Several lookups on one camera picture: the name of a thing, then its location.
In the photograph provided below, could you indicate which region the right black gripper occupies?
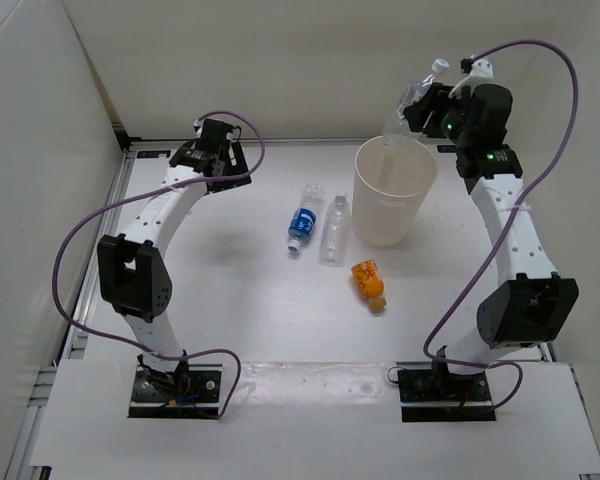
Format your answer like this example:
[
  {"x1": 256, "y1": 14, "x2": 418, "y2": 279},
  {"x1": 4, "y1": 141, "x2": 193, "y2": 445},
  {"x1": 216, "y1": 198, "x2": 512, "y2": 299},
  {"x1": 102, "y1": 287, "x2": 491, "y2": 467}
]
[{"x1": 405, "y1": 83, "x2": 476, "y2": 149}]

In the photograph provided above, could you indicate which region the white label lemon bottle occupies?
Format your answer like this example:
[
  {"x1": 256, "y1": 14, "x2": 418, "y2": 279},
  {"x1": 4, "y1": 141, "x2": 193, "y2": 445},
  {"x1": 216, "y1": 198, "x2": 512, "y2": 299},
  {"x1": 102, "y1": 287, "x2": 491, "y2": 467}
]
[{"x1": 382, "y1": 58, "x2": 450, "y2": 144}]

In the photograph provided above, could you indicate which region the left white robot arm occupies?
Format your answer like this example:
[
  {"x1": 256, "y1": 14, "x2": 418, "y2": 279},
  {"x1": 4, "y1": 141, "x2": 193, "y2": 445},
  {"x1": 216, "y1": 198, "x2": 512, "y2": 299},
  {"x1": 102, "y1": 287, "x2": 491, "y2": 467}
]
[{"x1": 97, "y1": 119, "x2": 250, "y2": 400}]

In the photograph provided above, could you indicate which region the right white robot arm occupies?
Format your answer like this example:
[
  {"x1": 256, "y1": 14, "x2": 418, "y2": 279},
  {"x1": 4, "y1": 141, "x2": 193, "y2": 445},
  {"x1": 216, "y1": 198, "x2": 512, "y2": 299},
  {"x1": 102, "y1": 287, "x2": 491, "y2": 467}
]
[{"x1": 403, "y1": 82, "x2": 579, "y2": 400}]

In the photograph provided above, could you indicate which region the cream plastic bin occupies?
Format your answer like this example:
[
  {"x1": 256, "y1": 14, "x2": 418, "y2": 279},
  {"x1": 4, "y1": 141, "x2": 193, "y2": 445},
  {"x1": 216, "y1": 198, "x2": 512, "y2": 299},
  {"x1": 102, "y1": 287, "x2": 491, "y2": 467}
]
[{"x1": 351, "y1": 136, "x2": 438, "y2": 247}]

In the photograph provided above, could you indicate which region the right blue corner sticker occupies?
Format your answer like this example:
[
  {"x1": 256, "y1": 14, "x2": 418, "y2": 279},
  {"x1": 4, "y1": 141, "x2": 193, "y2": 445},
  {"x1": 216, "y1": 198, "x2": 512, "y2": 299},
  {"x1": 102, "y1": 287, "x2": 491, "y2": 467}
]
[{"x1": 437, "y1": 145, "x2": 457, "y2": 153}]

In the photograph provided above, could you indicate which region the blue corner sticker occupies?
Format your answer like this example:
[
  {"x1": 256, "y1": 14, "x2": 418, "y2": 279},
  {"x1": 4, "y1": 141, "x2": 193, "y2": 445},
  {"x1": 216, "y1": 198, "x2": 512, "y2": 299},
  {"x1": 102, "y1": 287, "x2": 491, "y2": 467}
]
[
  {"x1": 136, "y1": 150, "x2": 171, "y2": 159},
  {"x1": 437, "y1": 145, "x2": 457, "y2": 153}
]

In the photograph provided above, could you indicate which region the left blue corner sticker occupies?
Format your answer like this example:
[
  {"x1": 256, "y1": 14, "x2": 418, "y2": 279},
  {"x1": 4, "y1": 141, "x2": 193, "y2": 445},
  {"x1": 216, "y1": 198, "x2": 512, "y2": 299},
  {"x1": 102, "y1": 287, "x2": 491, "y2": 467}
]
[{"x1": 136, "y1": 150, "x2": 171, "y2": 159}]

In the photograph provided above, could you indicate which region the blue label plastic bottle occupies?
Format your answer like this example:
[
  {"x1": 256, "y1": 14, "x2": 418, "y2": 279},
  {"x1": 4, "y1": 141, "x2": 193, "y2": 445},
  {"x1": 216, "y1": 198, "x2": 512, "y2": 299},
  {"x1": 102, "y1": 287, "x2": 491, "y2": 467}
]
[{"x1": 287, "y1": 183, "x2": 325, "y2": 254}]

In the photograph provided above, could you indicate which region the clear plastic bottle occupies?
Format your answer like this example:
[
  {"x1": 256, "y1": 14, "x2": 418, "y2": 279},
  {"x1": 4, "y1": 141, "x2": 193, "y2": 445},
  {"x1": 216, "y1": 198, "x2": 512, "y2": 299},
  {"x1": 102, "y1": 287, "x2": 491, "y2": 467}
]
[{"x1": 319, "y1": 192, "x2": 351, "y2": 265}]

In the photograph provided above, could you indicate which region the orange juice bottle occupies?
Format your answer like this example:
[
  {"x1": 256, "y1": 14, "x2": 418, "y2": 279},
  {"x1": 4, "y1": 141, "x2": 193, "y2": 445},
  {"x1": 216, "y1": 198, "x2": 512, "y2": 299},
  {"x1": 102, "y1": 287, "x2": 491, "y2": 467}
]
[{"x1": 351, "y1": 260, "x2": 387, "y2": 311}]

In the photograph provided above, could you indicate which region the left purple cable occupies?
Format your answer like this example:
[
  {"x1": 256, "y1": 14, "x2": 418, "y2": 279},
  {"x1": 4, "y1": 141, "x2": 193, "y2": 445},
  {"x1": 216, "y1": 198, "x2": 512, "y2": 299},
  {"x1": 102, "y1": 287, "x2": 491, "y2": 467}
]
[{"x1": 52, "y1": 110, "x2": 267, "y2": 420}]

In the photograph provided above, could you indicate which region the purple cable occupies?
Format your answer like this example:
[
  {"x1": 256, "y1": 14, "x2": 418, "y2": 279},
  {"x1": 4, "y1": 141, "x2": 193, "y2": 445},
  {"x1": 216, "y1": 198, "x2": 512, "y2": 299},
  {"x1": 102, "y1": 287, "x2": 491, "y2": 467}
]
[
  {"x1": 423, "y1": 39, "x2": 580, "y2": 410},
  {"x1": 52, "y1": 110, "x2": 267, "y2": 420}
]

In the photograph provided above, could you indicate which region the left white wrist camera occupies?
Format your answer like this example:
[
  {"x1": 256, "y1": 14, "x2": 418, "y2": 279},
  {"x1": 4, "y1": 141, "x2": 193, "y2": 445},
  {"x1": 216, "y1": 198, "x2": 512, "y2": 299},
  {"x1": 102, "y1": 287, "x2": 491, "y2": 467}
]
[{"x1": 193, "y1": 119, "x2": 205, "y2": 138}]

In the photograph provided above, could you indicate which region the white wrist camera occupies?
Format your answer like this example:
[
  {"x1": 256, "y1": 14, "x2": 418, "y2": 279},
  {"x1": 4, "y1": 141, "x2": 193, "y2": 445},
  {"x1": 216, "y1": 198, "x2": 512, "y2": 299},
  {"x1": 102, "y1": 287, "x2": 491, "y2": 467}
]
[
  {"x1": 448, "y1": 57, "x2": 494, "y2": 98},
  {"x1": 193, "y1": 119, "x2": 205, "y2": 138}
]

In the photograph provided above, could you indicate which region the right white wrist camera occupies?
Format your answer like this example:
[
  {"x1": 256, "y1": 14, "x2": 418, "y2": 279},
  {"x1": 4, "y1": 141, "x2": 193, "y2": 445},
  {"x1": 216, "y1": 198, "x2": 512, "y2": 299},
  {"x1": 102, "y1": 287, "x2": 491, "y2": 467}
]
[{"x1": 448, "y1": 57, "x2": 494, "y2": 98}]

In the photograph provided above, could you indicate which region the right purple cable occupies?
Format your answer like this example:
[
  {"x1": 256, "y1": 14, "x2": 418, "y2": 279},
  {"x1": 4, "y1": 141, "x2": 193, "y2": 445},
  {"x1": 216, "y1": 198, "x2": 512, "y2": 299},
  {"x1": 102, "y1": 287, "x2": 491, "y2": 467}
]
[{"x1": 423, "y1": 39, "x2": 580, "y2": 410}]

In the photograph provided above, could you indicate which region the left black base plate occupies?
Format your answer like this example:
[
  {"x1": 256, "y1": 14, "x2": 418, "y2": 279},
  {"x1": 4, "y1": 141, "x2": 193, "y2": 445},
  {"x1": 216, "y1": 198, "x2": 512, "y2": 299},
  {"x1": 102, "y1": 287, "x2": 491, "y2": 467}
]
[{"x1": 127, "y1": 364, "x2": 223, "y2": 420}]

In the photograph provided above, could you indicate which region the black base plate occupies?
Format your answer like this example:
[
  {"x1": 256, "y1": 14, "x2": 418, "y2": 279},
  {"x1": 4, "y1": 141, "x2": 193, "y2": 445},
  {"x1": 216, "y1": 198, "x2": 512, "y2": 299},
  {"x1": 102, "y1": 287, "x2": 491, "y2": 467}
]
[
  {"x1": 127, "y1": 364, "x2": 223, "y2": 420},
  {"x1": 387, "y1": 362, "x2": 496, "y2": 423}
]

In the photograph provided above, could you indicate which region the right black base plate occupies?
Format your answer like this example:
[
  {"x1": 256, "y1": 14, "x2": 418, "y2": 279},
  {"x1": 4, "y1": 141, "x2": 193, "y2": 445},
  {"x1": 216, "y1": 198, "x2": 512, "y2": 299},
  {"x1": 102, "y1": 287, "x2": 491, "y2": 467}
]
[{"x1": 387, "y1": 362, "x2": 496, "y2": 423}]

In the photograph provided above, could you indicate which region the aluminium table frame rail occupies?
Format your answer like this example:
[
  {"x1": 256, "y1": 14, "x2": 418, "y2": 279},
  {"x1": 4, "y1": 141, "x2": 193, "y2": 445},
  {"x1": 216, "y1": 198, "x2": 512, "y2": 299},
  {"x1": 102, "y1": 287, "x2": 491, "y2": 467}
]
[{"x1": 4, "y1": 122, "x2": 134, "y2": 480}]

